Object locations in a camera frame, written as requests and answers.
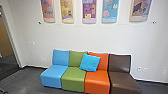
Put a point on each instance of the white wall switch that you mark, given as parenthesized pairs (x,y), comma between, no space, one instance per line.
(31,42)

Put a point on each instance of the brown wooden door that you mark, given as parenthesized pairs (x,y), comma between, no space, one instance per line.
(5,36)

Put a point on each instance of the wall poster with orange print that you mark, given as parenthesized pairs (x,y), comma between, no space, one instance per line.
(48,10)

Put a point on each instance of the green sofa seat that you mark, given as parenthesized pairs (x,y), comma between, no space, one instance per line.
(73,79)

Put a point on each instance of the wall poster with beige print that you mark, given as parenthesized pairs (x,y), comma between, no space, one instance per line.
(140,10)

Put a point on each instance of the blue sofa seat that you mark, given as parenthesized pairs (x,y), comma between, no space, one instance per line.
(53,75)

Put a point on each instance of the cyan square pillow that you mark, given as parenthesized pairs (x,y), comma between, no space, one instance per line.
(89,62)

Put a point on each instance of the wall poster with cyan print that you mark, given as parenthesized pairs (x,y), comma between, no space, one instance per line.
(110,10)

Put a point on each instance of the white double wall outlet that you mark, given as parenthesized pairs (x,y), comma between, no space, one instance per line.
(142,69)

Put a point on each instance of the wall poster with yellow print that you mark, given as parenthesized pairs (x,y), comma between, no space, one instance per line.
(67,11)

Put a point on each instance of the orange sofa seat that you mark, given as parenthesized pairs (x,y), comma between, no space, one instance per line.
(97,82)

